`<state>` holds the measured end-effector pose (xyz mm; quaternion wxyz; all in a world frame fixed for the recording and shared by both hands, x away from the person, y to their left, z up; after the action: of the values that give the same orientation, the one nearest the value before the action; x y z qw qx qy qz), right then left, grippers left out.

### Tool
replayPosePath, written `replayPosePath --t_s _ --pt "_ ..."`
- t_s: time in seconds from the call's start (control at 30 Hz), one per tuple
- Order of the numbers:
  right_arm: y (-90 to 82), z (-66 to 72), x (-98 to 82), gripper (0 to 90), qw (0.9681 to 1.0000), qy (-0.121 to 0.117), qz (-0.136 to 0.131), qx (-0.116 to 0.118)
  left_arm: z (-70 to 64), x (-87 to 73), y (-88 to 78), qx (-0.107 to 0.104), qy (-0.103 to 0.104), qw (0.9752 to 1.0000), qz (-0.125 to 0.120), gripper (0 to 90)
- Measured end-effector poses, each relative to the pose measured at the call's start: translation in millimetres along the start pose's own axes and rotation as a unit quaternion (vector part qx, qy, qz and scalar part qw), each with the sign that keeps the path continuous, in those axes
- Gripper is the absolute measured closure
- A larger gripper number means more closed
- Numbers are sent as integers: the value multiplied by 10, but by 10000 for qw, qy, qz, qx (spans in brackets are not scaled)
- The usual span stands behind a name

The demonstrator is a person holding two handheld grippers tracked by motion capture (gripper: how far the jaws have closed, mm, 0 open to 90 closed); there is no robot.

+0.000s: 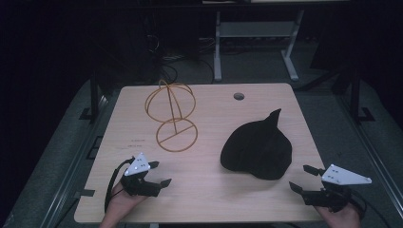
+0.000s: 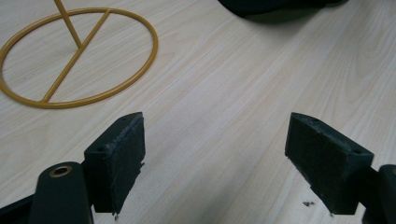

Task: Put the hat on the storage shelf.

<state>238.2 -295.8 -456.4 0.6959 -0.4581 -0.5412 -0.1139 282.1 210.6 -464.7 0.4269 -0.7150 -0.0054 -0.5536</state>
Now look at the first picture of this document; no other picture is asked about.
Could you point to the grey metal stand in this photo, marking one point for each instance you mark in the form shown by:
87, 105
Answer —
256, 29

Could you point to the black pointed witch hat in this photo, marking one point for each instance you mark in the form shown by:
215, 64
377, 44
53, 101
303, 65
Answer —
256, 148

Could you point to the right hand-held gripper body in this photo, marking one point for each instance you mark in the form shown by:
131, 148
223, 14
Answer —
340, 177

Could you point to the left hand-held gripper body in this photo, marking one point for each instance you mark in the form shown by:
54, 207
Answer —
137, 166

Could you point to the aluminium frame rail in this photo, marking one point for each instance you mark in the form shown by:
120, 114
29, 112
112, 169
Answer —
68, 177
374, 152

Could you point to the person's left hand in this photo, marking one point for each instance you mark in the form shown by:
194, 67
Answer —
122, 201

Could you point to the black frame post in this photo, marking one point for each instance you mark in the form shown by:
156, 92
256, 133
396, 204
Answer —
94, 98
355, 98

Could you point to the person's right hand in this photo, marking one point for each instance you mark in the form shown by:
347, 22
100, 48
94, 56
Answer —
340, 218

